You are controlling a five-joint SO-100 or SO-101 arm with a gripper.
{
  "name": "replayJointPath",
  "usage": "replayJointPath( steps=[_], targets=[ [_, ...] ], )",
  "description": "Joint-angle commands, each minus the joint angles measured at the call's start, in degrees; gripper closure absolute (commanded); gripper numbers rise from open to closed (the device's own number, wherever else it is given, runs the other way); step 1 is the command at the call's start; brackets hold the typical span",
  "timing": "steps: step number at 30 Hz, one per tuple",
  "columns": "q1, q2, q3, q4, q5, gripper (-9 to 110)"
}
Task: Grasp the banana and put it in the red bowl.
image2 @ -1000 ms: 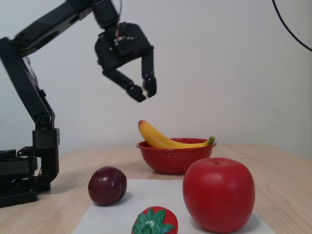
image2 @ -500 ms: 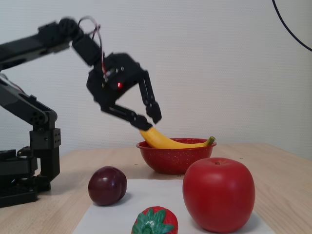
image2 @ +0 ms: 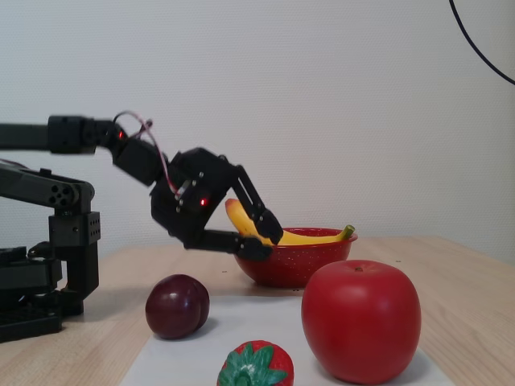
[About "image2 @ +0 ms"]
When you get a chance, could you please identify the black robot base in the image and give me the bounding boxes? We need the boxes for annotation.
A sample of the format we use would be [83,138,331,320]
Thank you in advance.
[0,247,64,343]

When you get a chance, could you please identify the black hanging cable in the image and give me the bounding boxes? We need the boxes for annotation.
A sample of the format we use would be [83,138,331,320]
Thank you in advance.
[448,0,515,86]

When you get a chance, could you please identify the red white wrist cable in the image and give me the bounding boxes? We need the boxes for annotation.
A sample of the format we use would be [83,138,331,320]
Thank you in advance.
[112,111,184,199]

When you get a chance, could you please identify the dark purple toy plum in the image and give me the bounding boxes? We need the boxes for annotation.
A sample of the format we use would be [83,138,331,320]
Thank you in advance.
[145,274,211,341]

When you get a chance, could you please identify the red toy apple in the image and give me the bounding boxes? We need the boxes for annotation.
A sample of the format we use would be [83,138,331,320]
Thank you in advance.
[300,259,422,385]

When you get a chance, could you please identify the red speckled bowl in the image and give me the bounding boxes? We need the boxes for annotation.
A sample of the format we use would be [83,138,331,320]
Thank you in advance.
[233,227,359,289]

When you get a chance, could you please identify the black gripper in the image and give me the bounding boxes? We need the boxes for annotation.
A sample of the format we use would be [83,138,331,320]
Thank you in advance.
[150,146,285,261]

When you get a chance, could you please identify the white paper sheet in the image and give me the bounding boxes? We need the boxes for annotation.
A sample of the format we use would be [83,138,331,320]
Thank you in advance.
[118,295,455,386]

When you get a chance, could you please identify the yellow toy banana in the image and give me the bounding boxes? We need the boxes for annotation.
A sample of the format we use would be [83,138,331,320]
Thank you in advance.
[224,198,356,247]

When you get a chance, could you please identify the red toy strawberry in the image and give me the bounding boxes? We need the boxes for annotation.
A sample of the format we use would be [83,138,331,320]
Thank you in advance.
[216,340,295,386]

